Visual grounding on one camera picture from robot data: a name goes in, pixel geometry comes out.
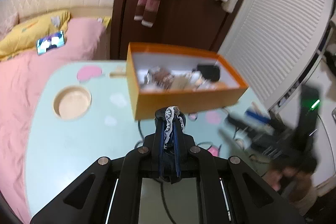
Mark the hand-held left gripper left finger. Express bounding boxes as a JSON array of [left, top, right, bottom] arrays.
[[30, 108, 169, 224]]

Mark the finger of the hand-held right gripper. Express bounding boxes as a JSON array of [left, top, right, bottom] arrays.
[[219, 129, 253, 151], [226, 108, 279, 133]]

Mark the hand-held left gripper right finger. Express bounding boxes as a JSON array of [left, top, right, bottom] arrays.
[[174, 112, 306, 224]]

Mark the black plastic bag bundle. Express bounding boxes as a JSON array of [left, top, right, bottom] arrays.
[[161, 106, 181, 184]]

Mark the orange cardboard box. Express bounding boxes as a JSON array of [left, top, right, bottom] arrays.
[[126, 42, 249, 121]]

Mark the bubble-wrapped figurine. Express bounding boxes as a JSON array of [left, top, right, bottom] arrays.
[[190, 70, 218, 90]]

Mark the person's right forearm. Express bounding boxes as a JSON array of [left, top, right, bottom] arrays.
[[286, 172, 319, 216]]

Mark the person's right hand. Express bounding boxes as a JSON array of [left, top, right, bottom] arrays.
[[270, 167, 292, 192]]

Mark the shiny silver trinket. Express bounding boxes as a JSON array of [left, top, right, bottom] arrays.
[[142, 70, 153, 89]]

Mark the dark brown patterned packet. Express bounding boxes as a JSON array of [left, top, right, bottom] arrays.
[[150, 68, 175, 88]]

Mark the black rectangular pouch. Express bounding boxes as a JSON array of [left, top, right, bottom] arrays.
[[196, 64, 220, 82]]

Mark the white louvered panel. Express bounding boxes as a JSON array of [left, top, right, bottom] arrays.
[[217, 0, 336, 109]]

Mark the dark brown door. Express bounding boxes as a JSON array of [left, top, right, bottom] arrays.
[[110, 0, 260, 60]]

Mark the pink bed sheet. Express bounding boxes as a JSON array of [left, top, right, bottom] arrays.
[[0, 18, 109, 215]]

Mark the smartphone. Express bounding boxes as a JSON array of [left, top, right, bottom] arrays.
[[36, 30, 65, 56]]

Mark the yellow pillow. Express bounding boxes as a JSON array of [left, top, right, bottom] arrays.
[[0, 10, 72, 62]]

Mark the pink fluffy quilt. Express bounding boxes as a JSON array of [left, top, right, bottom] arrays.
[[0, 12, 20, 41]]

